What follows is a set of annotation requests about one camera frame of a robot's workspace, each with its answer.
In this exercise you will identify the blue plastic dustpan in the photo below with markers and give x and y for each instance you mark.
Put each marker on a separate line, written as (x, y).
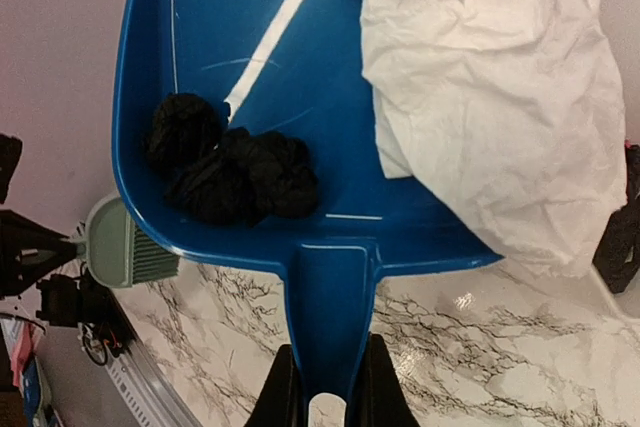
(291, 66)

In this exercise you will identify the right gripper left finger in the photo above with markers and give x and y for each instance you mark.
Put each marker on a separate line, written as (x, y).
(280, 402)

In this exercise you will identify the small black paper ball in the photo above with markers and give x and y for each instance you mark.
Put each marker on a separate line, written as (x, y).
(184, 128)

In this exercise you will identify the green hand brush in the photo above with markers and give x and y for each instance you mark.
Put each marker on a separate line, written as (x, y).
(117, 251)

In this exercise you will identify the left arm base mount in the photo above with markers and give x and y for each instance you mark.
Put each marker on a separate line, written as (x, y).
(83, 303)

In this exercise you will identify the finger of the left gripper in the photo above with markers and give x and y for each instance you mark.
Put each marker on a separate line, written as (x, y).
(29, 252)

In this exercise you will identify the small black paper scrap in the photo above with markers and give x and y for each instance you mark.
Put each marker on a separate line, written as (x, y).
(247, 178)

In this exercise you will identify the white crumpled paper scrap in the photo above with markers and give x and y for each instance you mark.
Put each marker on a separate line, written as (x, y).
(510, 112)

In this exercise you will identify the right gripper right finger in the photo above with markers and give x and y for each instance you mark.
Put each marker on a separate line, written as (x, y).
(381, 400)

